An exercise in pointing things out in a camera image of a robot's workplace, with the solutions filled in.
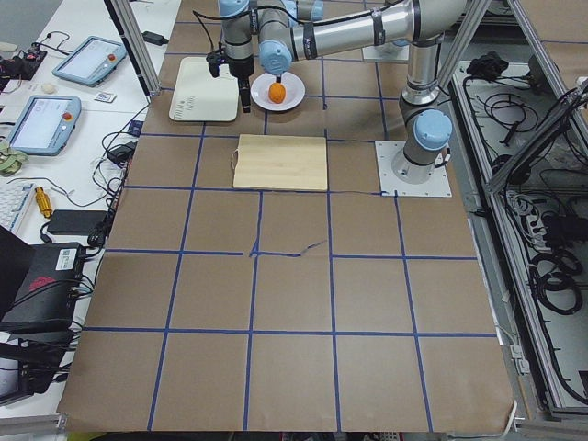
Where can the black computer box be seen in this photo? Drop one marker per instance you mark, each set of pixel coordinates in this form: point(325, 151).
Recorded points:
point(37, 286)

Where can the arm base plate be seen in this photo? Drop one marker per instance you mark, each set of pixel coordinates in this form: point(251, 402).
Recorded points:
point(392, 52)
point(400, 178)

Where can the cream bear tray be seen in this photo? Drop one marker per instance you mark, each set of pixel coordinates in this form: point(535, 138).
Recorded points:
point(198, 96)

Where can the blue teach pendant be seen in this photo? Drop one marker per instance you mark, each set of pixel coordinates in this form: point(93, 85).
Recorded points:
point(91, 62)
point(45, 125)

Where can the far blue teach pendant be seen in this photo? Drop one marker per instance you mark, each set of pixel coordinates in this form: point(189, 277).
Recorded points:
point(91, 62)

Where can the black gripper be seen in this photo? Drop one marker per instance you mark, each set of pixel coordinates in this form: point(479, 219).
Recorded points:
point(241, 67)

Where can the aluminium cable rack frame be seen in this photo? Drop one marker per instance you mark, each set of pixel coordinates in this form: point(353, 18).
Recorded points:
point(520, 87)

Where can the wooden cutting board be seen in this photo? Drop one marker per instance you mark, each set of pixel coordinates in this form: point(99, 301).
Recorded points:
point(281, 162)

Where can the orange fruit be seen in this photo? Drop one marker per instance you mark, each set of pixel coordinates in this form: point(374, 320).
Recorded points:
point(277, 93)

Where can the white keyboard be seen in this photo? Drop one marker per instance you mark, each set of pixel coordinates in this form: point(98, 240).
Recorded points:
point(15, 201)

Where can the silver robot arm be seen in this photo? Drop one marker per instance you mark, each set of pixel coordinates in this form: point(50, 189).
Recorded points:
point(421, 24)
point(236, 27)

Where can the near blue teach pendant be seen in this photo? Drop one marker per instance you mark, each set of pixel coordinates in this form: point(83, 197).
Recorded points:
point(45, 125)

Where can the white round plate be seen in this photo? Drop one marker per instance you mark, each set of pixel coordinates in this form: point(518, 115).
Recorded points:
point(295, 91)

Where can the aluminium frame post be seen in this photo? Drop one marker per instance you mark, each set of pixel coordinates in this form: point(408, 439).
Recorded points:
point(128, 29)

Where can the gold cylindrical connector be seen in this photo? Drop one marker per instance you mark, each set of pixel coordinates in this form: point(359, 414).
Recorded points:
point(43, 202)

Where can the black power adapter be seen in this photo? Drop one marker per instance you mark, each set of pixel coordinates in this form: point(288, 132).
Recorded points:
point(75, 222)

